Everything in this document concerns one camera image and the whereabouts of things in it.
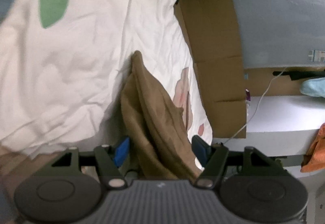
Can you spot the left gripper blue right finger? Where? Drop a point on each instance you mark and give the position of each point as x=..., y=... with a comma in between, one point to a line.
x=213, y=160

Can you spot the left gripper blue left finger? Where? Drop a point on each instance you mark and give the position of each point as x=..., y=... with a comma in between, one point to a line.
x=108, y=161

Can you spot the brown t-shirt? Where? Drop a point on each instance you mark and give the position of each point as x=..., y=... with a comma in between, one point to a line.
x=155, y=126

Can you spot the orange cloth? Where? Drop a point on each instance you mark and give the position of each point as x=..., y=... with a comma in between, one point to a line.
x=314, y=159

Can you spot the light blue cloth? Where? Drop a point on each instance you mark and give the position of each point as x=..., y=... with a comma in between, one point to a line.
x=313, y=87

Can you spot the white bear print duvet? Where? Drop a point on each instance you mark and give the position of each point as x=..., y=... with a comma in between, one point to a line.
x=64, y=64

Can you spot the brown cardboard sheet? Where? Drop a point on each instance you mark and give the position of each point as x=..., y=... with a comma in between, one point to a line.
x=228, y=36

